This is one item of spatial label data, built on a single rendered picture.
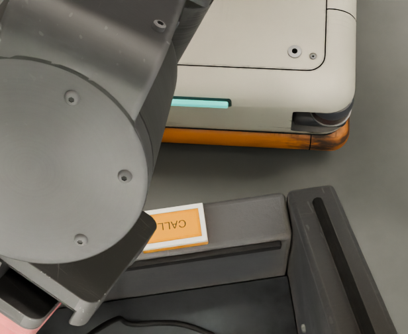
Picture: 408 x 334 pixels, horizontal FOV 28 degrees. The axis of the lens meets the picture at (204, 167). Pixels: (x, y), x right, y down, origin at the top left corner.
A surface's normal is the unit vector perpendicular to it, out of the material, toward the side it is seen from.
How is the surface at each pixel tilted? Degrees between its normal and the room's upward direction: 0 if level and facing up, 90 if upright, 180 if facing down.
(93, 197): 53
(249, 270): 90
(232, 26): 0
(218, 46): 0
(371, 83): 0
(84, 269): 45
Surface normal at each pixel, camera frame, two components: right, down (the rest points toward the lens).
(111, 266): 0.47, -0.73
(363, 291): -0.13, -0.89
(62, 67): -0.09, 0.53
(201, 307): -0.05, -0.35
